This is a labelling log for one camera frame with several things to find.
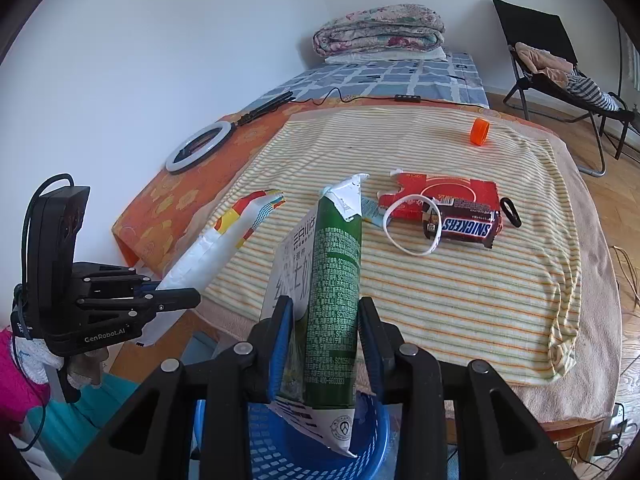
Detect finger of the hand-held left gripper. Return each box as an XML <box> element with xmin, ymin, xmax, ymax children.
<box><xmin>75</xmin><ymin>287</ymin><xmax>202</xmax><ymax>332</ymax></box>
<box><xmin>72</xmin><ymin>261</ymin><xmax>161</xmax><ymax>297</ymax></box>

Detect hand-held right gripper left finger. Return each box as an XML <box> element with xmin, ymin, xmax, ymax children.
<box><xmin>65</xmin><ymin>296</ymin><xmax>301</xmax><ymax>480</ymax></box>

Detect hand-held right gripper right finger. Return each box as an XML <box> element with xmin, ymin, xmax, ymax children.
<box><xmin>357</xmin><ymin>296</ymin><xmax>581</xmax><ymax>480</ymax></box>

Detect white printed plastic bag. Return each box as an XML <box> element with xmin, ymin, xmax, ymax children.
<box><xmin>137</xmin><ymin>189</ymin><xmax>287</xmax><ymax>348</ymax></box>

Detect green and white milk carton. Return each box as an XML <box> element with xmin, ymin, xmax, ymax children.
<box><xmin>260</xmin><ymin>172</ymin><xmax>371</xmax><ymax>458</ymax></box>

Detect blue plastic basket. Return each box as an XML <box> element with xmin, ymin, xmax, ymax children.
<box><xmin>192</xmin><ymin>392</ymin><xmax>401</xmax><ymax>480</ymax></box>

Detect white plastic ring band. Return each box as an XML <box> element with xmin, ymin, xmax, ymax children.
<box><xmin>382</xmin><ymin>194</ymin><xmax>443</xmax><ymax>257</ymax></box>

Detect light blue small wrapper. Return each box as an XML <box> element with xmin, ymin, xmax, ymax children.
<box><xmin>361</xmin><ymin>197</ymin><xmax>388</xmax><ymax>226</ymax></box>

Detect brown chocolate bar wrapper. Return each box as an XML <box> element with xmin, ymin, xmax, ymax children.
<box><xmin>422</xmin><ymin>197</ymin><xmax>503</xmax><ymax>250</ymax></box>

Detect red cardboard box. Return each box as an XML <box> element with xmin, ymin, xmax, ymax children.
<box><xmin>377</xmin><ymin>170</ymin><xmax>503</xmax><ymax>233</ymax></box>

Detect black ring clip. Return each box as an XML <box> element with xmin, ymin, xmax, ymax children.
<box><xmin>500</xmin><ymin>197</ymin><xmax>522</xmax><ymax>228</ymax></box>

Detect orange bottle cap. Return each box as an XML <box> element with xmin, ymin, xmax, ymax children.
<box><xmin>470</xmin><ymin>117</ymin><xmax>492</xmax><ymax>147</ymax></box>

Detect person's left hand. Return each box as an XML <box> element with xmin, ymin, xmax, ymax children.
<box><xmin>15</xmin><ymin>337</ymin><xmax>110</xmax><ymax>392</ymax></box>

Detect striped yellow towel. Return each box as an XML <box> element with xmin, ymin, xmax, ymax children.
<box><xmin>197</xmin><ymin>105</ymin><xmax>583</xmax><ymax>388</ymax></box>

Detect teal cloth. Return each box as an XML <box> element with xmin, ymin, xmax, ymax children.
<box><xmin>40</xmin><ymin>370</ymin><xmax>143</xmax><ymax>461</ymax></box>

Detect person's pink garment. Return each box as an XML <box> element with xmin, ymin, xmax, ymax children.
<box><xmin>0</xmin><ymin>327</ymin><xmax>51</xmax><ymax>441</ymax></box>

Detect orange floral sheet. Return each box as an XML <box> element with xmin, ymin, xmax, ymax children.
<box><xmin>111</xmin><ymin>97</ymin><xmax>506</xmax><ymax>267</ymax></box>

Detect black folded tripod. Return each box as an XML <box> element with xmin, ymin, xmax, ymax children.
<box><xmin>232</xmin><ymin>91</ymin><xmax>297</xmax><ymax>128</ymax></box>

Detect beige towel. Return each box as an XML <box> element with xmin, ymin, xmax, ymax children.
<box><xmin>195</xmin><ymin>110</ymin><xmax>623</xmax><ymax>423</ymax></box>

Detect white power strip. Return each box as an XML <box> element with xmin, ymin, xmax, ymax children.
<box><xmin>595</xmin><ymin>402</ymin><xmax>626</xmax><ymax>456</ymax></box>

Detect blue checkered bed sheet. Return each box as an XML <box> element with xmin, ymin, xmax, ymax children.
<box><xmin>239</xmin><ymin>52</ymin><xmax>491</xmax><ymax>111</ymax></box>

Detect white pillow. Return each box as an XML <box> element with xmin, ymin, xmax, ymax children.
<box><xmin>324</xmin><ymin>46</ymin><xmax>448</xmax><ymax>66</ymax></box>

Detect folded floral quilt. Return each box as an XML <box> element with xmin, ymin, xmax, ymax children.
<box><xmin>312</xmin><ymin>4</ymin><xmax>446</xmax><ymax>58</ymax></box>

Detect beige garment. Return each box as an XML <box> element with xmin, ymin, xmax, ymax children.
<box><xmin>515</xmin><ymin>41</ymin><xmax>576</xmax><ymax>88</ymax></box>

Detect striped garment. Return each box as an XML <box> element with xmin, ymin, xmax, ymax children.
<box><xmin>565</xmin><ymin>74</ymin><xmax>623</xmax><ymax>112</ymax></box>

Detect black folding chair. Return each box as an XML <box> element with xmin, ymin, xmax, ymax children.
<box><xmin>491</xmin><ymin>0</ymin><xmax>640</xmax><ymax>177</ymax></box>

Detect white ring light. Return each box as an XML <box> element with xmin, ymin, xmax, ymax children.
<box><xmin>165</xmin><ymin>120</ymin><xmax>233</xmax><ymax>176</ymax></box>

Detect tangled black cables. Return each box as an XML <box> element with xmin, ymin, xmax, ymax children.
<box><xmin>575</xmin><ymin>422</ymin><xmax>633</xmax><ymax>468</ymax></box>

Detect black cable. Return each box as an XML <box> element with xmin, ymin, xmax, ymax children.
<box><xmin>292</xmin><ymin>77</ymin><xmax>481</xmax><ymax>106</ymax></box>

